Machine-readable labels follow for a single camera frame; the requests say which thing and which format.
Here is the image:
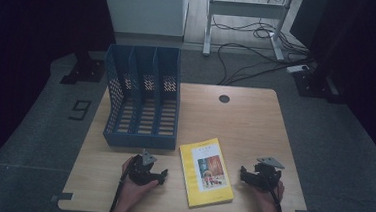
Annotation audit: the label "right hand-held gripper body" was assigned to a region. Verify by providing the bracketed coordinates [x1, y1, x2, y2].
[245, 155, 287, 195]

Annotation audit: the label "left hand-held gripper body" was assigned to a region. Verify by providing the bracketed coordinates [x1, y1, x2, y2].
[125, 147, 161, 187]

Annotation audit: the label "blue file rack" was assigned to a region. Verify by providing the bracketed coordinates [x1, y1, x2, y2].
[98, 42, 185, 152]

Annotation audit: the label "yellow book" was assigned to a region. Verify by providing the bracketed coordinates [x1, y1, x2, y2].
[174, 134, 239, 211]

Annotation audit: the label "person's left hand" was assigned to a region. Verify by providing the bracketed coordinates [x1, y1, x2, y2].
[117, 155, 162, 212]

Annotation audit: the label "person's right hand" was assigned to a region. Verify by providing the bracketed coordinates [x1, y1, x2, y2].
[252, 178, 286, 212]

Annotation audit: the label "black stand base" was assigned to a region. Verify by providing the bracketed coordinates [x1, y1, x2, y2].
[291, 66, 347, 105]
[59, 47, 108, 88]

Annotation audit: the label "white power strip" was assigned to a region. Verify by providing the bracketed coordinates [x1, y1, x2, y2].
[286, 63, 311, 75]

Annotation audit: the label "white cabinet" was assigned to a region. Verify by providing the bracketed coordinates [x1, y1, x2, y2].
[97, 0, 189, 39]

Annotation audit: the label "dark curtain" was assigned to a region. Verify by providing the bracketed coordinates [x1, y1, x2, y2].
[0, 0, 119, 198]
[280, 0, 376, 175]

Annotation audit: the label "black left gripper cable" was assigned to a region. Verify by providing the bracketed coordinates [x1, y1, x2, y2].
[107, 153, 141, 212]

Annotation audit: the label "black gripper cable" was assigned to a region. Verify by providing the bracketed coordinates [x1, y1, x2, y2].
[107, 153, 141, 212]
[259, 172, 286, 212]

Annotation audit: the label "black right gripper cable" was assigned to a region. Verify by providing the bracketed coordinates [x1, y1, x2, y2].
[259, 172, 286, 212]

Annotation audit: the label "black floor cables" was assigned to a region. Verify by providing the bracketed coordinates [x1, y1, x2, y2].
[207, 0, 320, 93]

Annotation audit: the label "white metal desk frame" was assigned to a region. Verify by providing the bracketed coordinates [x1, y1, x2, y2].
[202, 0, 297, 63]

